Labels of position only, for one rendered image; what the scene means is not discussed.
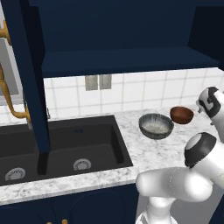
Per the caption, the brass cabinet door handle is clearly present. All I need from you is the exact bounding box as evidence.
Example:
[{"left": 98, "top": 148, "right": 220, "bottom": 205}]
[{"left": 0, "top": 19, "right": 13, "bottom": 46}]

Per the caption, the navy base cabinet door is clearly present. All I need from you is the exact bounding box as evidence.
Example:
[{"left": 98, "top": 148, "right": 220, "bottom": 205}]
[
  {"left": 57, "top": 185, "right": 140, "bottom": 224},
  {"left": 0, "top": 199, "right": 60, "bottom": 224}
]

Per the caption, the black double sink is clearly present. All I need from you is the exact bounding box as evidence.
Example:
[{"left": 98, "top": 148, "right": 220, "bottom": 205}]
[{"left": 0, "top": 115, "right": 135, "bottom": 187}]

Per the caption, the grey wall socket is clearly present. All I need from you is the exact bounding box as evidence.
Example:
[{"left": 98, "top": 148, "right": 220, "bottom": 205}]
[
  {"left": 84, "top": 74, "right": 99, "bottom": 92},
  {"left": 99, "top": 73, "right": 113, "bottom": 90}
]

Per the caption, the brass curved tap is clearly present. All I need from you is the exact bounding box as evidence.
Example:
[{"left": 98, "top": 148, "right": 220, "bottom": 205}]
[{"left": 0, "top": 62, "right": 33, "bottom": 130}]

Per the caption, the grey window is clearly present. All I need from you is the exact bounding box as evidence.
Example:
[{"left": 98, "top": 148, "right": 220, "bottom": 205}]
[{"left": 0, "top": 37, "right": 25, "bottom": 107}]

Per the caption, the brown small bowl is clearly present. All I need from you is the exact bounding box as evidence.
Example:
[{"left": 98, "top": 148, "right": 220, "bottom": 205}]
[{"left": 169, "top": 106, "right": 195, "bottom": 125}]

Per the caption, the grey speckled large bowl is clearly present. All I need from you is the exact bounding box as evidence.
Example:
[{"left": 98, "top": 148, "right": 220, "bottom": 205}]
[{"left": 138, "top": 112, "right": 175, "bottom": 141}]

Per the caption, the navy open wall cabinet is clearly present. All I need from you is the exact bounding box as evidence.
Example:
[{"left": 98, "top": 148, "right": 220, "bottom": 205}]
[{"left": 28, "top": 0, "right": 224, "bottom": 79}]

